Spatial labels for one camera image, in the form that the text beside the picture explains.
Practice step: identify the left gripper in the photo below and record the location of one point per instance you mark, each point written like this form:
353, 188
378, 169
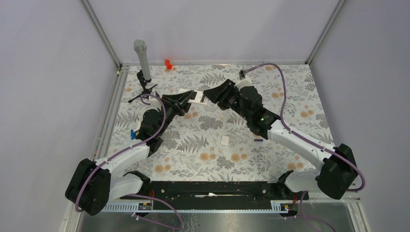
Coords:
182, 106

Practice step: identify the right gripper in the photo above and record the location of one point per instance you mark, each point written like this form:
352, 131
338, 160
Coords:
219, 95

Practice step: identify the white red remote control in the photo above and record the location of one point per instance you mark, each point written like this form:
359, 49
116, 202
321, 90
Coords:
188, 96

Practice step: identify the white battery cover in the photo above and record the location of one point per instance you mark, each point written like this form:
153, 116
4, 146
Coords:
224, 140

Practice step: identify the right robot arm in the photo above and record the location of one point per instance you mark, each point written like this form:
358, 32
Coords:
335, 168

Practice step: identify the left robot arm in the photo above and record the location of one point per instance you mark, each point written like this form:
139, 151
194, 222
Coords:
95, 183

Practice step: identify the floral table mat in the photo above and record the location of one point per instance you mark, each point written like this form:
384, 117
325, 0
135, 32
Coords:
191, 149

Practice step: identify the red plastic block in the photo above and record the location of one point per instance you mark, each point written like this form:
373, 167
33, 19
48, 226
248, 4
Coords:
168, 64

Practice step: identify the black microphone stand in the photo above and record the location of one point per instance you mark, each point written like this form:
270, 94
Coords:
145, 91

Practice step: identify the blue green yellow tool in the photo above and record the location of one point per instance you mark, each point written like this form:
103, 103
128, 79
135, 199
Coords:
133, 134

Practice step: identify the grey microphone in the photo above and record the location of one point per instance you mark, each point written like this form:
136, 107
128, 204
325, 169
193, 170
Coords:
140, 48

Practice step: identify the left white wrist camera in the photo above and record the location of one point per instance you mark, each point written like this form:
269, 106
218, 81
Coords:
155, 102

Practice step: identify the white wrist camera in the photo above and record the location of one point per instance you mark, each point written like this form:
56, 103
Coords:
244, 80
155, 102

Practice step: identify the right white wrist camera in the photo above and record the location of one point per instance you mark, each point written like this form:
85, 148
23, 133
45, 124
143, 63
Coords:
244, 80

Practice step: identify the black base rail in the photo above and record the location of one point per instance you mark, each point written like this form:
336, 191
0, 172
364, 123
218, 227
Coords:
221, 195

